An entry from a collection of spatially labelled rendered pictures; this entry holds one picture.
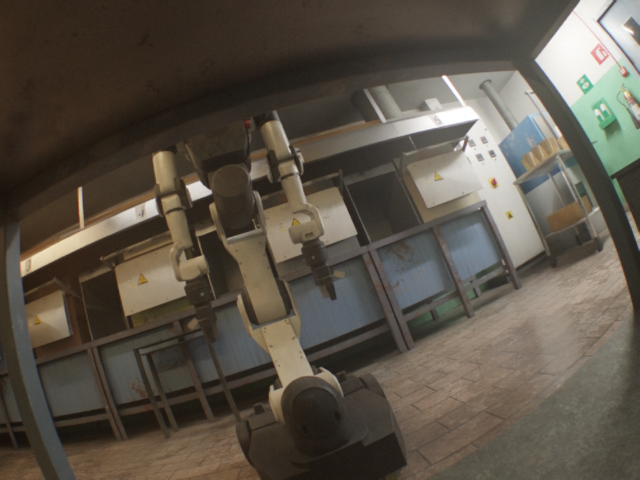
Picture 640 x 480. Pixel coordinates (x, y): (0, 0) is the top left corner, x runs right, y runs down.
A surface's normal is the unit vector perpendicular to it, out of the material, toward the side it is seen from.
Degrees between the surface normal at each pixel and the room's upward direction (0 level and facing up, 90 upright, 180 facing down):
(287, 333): 60
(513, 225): 90
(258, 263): 100
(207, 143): 105
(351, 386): 45
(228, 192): 90
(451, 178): 90
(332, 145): 80
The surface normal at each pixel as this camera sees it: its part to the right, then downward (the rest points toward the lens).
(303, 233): 0.23, -0.11
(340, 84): 0.36, 0.91
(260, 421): -0.14, -0.85
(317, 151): 0.00, -0.42
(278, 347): -0.04, -0.71
